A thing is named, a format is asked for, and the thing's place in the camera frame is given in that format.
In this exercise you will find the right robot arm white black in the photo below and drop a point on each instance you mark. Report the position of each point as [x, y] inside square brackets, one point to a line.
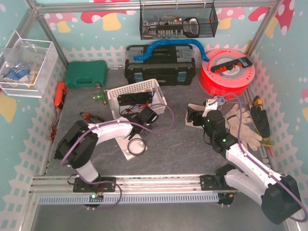
[277, 195]

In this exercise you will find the orange multimeter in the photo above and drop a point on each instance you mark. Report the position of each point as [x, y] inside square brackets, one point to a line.
[61, 92]

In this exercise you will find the black wire mesh basket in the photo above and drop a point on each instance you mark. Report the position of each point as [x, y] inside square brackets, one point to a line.
[174, 19]

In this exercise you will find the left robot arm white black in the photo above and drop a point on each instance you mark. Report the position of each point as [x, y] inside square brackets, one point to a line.
[77, 145]

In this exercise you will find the black toolbox with blue latches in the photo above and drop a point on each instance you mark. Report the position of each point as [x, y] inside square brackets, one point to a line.
[170, 65]

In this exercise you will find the orange black pliers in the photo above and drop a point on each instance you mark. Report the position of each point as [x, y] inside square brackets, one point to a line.
[90, 118]

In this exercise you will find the white work glove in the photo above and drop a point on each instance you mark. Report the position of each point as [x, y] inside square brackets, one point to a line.
[248, 137]

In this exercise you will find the red filament spool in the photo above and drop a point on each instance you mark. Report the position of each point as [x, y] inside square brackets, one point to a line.
[227, 70]

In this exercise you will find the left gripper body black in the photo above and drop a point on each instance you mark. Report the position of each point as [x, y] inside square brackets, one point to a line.
[138, 122]

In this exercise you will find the yellow black screwdriver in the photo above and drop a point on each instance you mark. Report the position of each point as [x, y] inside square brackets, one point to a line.
[257, 101]

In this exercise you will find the green brass valve fitting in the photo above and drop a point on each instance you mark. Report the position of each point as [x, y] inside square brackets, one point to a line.
[101, 96]

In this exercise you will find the black battery holder in basket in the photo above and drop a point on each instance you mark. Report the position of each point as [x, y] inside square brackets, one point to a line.
[135, 98]

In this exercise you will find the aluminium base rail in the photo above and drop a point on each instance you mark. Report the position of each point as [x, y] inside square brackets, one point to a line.
[129, 184]

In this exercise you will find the grey slotted cable duct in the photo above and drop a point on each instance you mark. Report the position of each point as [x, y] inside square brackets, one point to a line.
[110, 199]

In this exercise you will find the red multimeter probe leads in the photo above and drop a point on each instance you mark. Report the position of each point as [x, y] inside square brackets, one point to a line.
[54, 126]

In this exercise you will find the white peg base plate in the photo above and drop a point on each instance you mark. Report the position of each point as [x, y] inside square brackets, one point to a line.
[131, 147]

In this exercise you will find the white plastic perforated basket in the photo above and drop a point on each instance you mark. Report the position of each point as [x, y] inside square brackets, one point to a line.
[158, 105]

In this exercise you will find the green plastic tool case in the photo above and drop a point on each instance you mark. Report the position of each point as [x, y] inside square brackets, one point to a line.
[86, 74]

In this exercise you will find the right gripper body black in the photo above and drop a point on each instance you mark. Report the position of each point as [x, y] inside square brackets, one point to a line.
[196, 118]

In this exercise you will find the blue white glove in box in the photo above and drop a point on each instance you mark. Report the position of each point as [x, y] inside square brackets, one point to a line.
[18, 73]

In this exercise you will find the clear acrylic wall box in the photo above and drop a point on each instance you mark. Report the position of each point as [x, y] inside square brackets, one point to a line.
[40, 56]

